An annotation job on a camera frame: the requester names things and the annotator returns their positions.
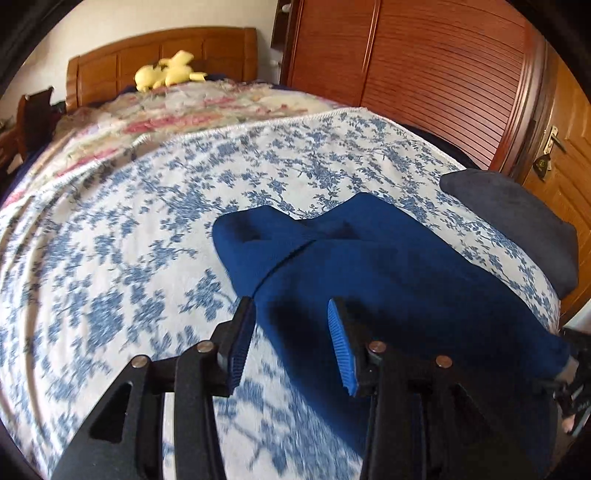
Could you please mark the blue suit jacket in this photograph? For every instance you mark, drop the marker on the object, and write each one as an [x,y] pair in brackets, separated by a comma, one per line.
[392,286]

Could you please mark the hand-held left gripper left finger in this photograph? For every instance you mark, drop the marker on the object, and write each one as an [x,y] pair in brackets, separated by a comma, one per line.
[240,346]

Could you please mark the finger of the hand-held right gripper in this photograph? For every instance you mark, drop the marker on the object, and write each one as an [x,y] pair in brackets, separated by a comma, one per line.
[579,344]
[575,399]

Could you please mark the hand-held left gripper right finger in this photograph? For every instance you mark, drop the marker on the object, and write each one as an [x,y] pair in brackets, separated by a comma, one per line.
[341,350]

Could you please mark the blue floral bedspread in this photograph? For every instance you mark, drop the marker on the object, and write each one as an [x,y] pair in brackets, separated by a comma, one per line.
[138,230]

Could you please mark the yellow plush toy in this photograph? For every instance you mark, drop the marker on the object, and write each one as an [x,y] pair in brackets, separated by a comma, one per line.
[171,71]

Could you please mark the dark wooden chair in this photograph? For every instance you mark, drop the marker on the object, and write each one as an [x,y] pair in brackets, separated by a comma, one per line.
[37,120]

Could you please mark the pink floral quilt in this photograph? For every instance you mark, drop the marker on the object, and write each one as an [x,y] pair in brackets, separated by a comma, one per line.
[184,110]

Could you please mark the dark key tag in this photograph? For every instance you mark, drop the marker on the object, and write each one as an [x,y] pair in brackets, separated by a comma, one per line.
[541,165]

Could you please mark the dark grey cloth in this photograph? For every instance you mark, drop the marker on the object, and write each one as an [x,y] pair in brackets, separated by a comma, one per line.
[517,217]

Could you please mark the wooden slatted wardrobe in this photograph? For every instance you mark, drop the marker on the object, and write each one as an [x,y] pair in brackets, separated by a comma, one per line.
[415,69]

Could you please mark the narrow wooden corner shelf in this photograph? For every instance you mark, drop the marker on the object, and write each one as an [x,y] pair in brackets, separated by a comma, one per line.
[279,37]

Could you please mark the wooden door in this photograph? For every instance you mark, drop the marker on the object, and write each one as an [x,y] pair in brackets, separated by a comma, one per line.
[572,184]

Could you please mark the wooden bed headboard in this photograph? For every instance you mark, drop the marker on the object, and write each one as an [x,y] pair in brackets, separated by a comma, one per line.
[106,64]

